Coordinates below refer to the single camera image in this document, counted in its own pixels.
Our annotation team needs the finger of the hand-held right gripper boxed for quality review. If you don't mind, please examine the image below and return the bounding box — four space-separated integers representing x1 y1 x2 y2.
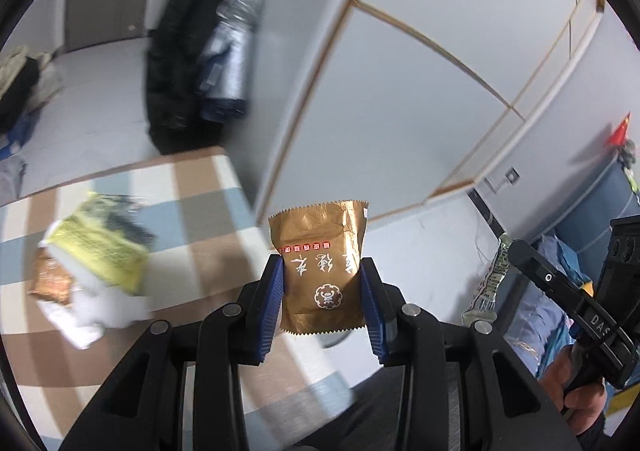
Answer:
506 238 596 319

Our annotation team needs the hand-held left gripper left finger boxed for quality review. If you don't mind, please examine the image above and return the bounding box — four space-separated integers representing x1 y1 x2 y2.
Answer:
60 255 286 451

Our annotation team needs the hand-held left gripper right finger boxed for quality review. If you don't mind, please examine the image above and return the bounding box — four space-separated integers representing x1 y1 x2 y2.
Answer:
361 256 581 451

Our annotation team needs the silver striped wrapper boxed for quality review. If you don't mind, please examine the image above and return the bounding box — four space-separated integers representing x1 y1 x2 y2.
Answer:
461 233 513 327

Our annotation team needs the gold snack packet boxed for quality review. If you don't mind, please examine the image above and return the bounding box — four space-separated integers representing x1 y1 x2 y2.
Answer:
268 199 371 334

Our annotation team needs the white tissue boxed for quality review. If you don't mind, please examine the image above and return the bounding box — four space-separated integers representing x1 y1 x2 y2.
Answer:
42 276 153 349

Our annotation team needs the yellow snack packet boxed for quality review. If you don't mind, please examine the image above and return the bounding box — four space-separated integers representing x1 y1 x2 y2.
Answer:
42 191 151 294

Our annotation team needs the person's right hand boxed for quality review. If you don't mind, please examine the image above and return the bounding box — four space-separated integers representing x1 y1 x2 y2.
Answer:
542 343 610 438

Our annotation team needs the black skirting strip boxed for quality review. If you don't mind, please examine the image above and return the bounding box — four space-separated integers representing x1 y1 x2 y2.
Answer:
467 190 507 238

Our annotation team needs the small red flag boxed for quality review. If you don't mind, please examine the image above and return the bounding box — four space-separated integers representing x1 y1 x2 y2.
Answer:
604 113 632 148

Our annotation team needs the orange foil packet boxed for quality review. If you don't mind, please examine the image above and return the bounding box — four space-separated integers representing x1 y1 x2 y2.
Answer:
29 248 76 304

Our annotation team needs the blue hanging cloth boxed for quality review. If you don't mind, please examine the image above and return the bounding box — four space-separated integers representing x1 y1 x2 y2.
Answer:
197 21 251 122

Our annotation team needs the black hanging jacket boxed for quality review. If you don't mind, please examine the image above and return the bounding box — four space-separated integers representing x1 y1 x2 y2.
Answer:
145 0 261 156

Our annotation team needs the white wardrobe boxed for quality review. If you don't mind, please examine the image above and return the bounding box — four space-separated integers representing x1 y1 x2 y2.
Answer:
250 0 607 228

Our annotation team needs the grey cloth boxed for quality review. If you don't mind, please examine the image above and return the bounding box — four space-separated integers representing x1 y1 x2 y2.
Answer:
0 156 27 202

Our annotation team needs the clear plastic bottle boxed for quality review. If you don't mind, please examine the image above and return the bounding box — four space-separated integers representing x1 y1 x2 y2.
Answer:
217 0 264 28

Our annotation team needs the wall socket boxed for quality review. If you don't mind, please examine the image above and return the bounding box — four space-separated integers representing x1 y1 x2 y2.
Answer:
486 167 521 192

